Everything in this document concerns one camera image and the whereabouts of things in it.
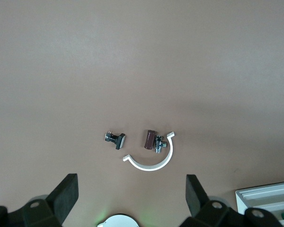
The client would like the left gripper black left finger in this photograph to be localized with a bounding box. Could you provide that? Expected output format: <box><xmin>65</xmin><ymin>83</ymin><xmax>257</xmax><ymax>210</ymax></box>
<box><xmin>21</xmin><ymin>173</ymin><xmax>80</xmax><ymax>227</ymax></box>

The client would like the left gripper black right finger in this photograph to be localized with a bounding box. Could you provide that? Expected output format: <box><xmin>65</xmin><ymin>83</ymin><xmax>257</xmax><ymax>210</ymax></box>
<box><xmin>179</xmin><ymin>174</ymin><xmax>240</xmax><ymax>227</ymax></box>

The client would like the white drawer cabinet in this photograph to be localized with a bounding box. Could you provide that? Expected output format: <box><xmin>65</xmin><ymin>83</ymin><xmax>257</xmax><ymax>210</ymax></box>
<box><xmin>235</xmin><ymin>180</ymin><xmax>284</xmax><ymax>227</ymax></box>

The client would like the black square push button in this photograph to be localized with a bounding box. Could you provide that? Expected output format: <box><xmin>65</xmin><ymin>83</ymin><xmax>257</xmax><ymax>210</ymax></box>
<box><xmin>104</xmin><ymin>129</ymin><xmax>126</xmax><ymax>150</ymax></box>

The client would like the chrome angle valve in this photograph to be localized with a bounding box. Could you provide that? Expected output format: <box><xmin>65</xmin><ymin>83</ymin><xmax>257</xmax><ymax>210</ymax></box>
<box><xmin>154</xmin><ymin>134</ymin><xmax>168</xmax><ymax>154</ymax></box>

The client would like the brown table mat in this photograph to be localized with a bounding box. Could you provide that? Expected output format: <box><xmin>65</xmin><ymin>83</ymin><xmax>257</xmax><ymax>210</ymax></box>
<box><xmin>0</xmin><ymin>0</ymin><xmax>284</xmax><ymax>227</ymax></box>

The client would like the white half-ring pipe clamp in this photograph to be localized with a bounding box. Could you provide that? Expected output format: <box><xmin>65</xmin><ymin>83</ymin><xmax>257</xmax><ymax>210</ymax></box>
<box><xmin>122</xmin><ymin>131</ymin><xmax>177</xmax><ymax>171</ymax></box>

